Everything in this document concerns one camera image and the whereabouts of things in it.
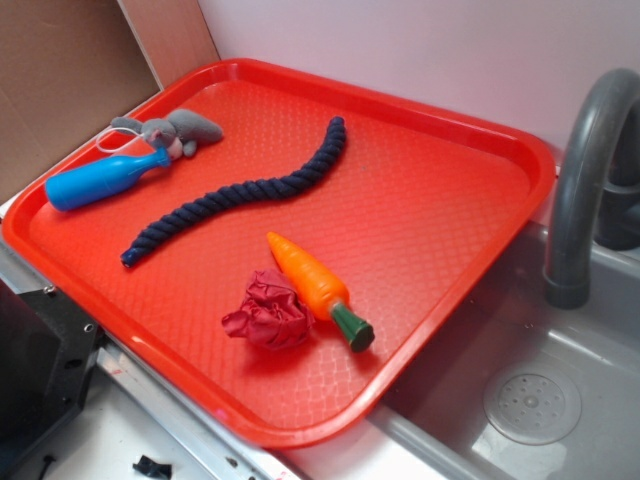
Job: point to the grey toy sink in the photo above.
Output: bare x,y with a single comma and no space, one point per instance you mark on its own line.
513,388

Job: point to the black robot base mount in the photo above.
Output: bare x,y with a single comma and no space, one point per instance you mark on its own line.
49,347

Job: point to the crumpled red cloth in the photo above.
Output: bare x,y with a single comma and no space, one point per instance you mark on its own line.
271,315

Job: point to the blue plastic bottle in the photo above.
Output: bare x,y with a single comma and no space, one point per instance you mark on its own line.
101,179

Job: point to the brown cardboard panel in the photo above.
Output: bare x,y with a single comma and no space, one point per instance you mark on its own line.
68,67

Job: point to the red plastic tray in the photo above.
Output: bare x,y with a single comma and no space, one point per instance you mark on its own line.
421,202

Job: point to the black plastic scrap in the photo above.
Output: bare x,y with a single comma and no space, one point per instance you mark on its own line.
152,469

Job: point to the orange toy carrot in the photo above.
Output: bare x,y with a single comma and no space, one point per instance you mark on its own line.
324,293

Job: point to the grey toy faucet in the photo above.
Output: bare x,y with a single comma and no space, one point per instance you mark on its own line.
597,194

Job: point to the grey plush bunny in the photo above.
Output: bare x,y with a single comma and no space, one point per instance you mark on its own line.
181,133

